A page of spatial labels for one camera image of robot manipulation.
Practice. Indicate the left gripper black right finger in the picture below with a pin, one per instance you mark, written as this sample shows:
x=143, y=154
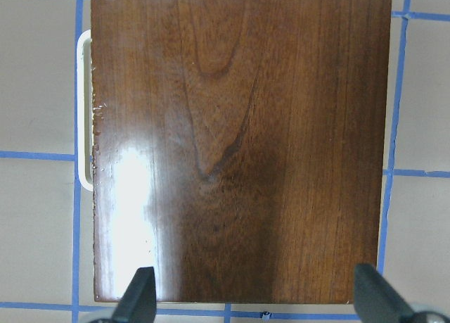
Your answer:
x=376, y=301

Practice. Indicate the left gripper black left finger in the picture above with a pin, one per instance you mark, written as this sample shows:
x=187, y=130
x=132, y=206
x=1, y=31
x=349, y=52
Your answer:
x=138, y=303

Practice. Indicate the wooden drawer with white handle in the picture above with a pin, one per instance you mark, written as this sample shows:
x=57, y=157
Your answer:
x=83, y=109

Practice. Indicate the brown wooden drawer cabinet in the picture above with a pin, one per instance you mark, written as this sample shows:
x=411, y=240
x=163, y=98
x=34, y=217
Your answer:
x=238, y=146

